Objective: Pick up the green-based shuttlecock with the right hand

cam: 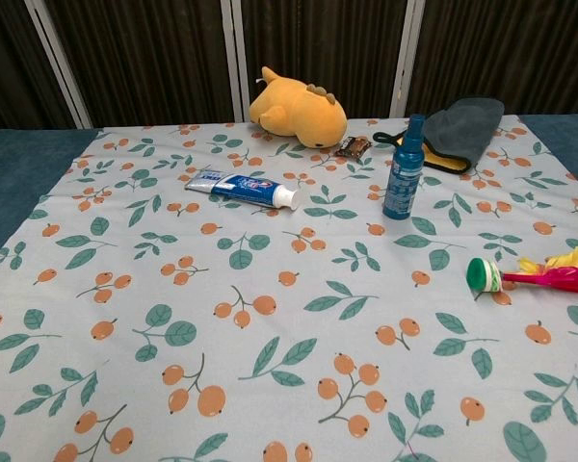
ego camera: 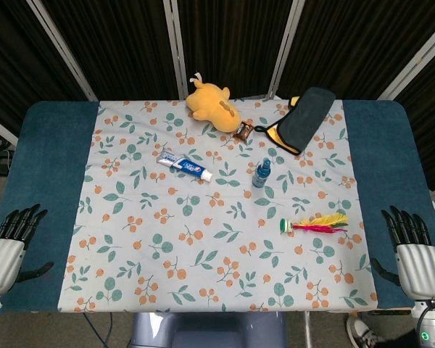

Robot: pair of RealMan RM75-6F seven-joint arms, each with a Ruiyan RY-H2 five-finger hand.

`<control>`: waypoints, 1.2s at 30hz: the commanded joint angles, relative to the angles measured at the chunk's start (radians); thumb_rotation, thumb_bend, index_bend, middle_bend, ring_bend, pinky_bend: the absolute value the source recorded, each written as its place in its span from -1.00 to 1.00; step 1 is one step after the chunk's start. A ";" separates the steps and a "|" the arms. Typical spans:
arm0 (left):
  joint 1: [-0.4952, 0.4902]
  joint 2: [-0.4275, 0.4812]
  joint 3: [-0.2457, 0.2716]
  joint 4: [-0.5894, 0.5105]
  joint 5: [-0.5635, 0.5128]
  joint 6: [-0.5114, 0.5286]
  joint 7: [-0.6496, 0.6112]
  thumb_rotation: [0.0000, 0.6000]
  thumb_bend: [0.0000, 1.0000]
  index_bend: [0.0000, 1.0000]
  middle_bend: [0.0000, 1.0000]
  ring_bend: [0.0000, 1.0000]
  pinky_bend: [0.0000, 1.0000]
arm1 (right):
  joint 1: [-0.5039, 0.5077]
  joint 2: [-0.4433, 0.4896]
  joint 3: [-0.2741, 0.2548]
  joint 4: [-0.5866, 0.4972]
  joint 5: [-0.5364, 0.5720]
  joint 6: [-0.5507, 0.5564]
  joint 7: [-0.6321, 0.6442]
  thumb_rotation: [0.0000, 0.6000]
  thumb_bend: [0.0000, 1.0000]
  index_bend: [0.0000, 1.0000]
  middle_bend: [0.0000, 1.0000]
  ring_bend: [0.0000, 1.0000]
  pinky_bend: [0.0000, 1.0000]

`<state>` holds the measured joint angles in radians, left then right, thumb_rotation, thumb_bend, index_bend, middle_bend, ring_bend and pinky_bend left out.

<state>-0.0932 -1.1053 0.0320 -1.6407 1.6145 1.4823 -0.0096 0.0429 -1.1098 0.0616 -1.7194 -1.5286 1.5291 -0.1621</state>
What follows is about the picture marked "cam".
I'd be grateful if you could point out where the pink yellow feather shuttlecock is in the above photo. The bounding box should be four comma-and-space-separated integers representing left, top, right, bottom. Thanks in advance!
465, 244, 578, 307

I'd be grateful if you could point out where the blue white toothpaste tube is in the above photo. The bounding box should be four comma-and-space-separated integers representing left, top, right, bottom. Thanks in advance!
183, 167, 301, 212

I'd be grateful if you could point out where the floral orange berry tablecloth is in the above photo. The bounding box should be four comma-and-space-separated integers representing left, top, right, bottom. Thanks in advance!
0, 114, 578, 462

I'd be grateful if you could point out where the brown candy wrapper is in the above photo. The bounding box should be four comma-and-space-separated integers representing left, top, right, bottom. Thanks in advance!
335, 135, 371, 159

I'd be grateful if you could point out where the yellow plush dinosaur toy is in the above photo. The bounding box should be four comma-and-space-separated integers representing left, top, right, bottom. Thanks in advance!
248, 65, 348, 150

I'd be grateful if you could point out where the blue spray bottle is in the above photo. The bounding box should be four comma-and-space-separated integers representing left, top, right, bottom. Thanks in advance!
381, 114, 426, 220

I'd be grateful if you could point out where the dark folding screen panel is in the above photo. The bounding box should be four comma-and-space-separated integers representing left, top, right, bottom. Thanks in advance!
399, 0, 578, 116
233, 0, 418, 121
33, 0, 245, 129
0, 0, 86, 134

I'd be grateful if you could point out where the grey yellow microfibre towel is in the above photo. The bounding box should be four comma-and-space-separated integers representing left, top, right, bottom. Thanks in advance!
373, 95, 506, 175

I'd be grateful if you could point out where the blue felt table cover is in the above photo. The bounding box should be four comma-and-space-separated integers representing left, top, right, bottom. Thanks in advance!
0, 113, 578, 270

